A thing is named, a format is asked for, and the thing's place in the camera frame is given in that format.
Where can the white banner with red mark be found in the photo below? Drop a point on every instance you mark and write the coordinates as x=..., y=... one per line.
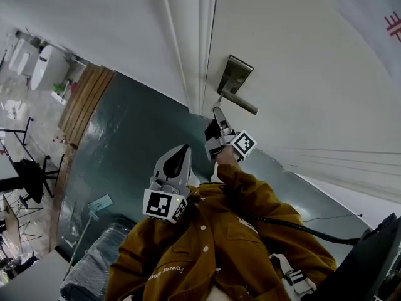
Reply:
x=376, y=17

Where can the small metal key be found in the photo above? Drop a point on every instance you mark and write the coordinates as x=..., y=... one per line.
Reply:
x=220, y=98

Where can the black office chair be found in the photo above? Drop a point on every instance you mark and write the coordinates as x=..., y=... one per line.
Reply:
x=33, y=177

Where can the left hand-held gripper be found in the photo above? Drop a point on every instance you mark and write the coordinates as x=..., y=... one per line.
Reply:
x=163, y=204

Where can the plastic-wrapped dark seat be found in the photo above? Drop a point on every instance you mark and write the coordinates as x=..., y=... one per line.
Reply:
x=91, y=262

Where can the wooden slat panel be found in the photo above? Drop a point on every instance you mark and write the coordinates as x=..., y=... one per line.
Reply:
x=86, y=102

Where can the white door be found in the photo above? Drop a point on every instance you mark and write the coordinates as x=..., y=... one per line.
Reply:
x=297, y=74

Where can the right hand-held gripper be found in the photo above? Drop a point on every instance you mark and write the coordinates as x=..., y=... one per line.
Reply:
x=242, y=144

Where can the green plastic item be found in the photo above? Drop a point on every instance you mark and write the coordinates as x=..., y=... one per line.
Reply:
x=58, y=87

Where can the white table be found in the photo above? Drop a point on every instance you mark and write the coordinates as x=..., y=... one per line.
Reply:
x=34, y=277

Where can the person's mustard jacket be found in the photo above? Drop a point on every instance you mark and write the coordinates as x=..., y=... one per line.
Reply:
x=203, y=262

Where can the black metal table frame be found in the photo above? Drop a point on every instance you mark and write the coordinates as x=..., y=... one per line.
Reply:
x=23, y=132

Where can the white door frame moulding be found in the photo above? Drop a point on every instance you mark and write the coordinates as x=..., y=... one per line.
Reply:
x=203, y=27

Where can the person's right forearm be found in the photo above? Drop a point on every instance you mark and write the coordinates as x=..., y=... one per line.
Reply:
x=227, y=158

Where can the black plastic panel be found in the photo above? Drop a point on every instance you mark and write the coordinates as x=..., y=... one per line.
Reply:
x=366, y=262

